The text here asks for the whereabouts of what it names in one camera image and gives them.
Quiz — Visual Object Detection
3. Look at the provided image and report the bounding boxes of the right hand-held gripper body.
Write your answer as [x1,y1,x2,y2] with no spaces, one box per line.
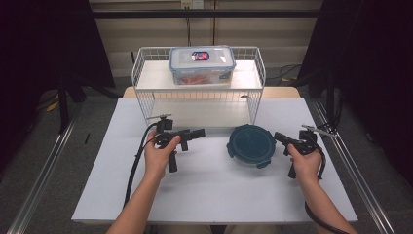
[284,124,338,180]

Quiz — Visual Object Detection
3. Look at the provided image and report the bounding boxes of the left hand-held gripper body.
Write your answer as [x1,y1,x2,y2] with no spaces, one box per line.
[146,113,192,174]

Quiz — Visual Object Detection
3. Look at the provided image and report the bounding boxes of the round container dark teal lid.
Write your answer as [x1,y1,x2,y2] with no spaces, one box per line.
[226,123,278,170]

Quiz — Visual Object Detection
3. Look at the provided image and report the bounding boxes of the white wire rack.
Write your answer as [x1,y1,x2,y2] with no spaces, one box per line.
[131,45,267,129]

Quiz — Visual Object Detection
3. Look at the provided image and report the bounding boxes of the clear rectangular container blue lid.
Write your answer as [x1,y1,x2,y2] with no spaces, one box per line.
[168,45,237,87]

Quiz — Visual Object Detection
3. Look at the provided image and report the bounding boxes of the person's right hand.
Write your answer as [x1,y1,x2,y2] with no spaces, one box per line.
[286,143,323,187]

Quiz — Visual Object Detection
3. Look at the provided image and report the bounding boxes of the person's left hand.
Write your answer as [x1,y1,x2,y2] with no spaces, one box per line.
[143,134,182,180]

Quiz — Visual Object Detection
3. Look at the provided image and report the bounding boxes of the wooden table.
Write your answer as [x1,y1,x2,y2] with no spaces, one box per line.
[122,85,302,100]

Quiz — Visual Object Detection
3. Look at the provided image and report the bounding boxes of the dark curtain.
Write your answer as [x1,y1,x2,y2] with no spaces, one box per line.
[0,0,115,170]
[297,0,413,178]

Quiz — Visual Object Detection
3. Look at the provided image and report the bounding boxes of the black horizontal bar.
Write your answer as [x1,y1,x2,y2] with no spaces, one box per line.
[92,9,323,20]

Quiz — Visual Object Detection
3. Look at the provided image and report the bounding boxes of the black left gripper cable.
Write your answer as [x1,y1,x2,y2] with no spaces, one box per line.
[123,122,161,208]

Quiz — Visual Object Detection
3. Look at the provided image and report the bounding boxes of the black floor cables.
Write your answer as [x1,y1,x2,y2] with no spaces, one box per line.
[266,63,305,83]

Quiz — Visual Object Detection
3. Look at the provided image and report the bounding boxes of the metal floor rail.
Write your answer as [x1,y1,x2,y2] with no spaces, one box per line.
[6,102,84,234]
[312,97,396,234]

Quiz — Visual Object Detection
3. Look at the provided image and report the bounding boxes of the white wall socket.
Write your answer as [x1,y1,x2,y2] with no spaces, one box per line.
[180,0,205,10]

